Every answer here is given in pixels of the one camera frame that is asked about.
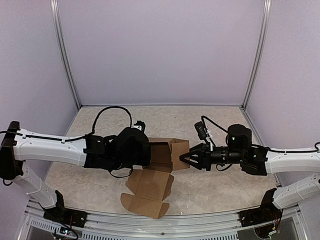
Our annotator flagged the small green circuit board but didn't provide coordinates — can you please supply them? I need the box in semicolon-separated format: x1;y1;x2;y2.
59;227;71;236

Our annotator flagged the left aluminium frame post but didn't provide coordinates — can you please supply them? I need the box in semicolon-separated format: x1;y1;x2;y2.
50;0;82;110

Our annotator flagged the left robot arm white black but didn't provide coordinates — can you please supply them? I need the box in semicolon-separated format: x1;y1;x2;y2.
0;121;151;223

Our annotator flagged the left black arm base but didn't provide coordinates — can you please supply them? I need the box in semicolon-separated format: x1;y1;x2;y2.
43;190;88;228

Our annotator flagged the aluminium frame post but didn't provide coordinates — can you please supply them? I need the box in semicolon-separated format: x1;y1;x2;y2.
50;0;82;110
241;0;272;112

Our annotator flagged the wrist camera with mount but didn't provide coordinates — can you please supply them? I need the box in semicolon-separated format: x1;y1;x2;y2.
194;121;214;151
132;120;146;132

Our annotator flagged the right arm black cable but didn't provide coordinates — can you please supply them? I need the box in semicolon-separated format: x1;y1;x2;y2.
199;115;320;172

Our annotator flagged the brown cardboard paper box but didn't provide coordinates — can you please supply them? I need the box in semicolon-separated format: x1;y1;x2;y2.
120;137;190;219

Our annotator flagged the front aluminium rail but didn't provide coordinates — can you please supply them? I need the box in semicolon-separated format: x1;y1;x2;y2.
14;205;310;240

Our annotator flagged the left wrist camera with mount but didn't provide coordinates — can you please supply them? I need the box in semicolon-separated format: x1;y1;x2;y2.
132;120;146;132

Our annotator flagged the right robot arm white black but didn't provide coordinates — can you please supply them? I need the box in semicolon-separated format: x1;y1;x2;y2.
179;124;320;222

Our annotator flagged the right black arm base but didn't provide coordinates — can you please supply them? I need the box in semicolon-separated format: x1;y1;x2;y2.
239;188;283;227

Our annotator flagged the right aluminium frame post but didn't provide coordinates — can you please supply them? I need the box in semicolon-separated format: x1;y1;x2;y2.
241;0;272;112

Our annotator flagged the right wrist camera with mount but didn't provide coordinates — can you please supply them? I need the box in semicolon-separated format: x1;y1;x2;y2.
194;121;214;151

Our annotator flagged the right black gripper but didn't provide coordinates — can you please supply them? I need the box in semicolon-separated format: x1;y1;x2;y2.
179;142;245;171

